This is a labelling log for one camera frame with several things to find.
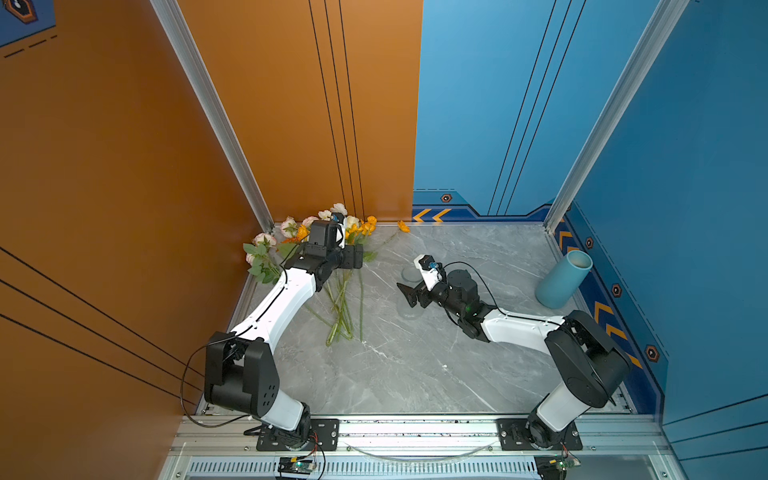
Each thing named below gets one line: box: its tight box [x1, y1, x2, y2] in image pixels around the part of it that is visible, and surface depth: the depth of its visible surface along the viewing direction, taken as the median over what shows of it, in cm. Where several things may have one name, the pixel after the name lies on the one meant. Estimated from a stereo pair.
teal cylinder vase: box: [535, 250, 593, 310], surface depth 88 cm
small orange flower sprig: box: [326, 215, 377, 345], surface depth 98 cm
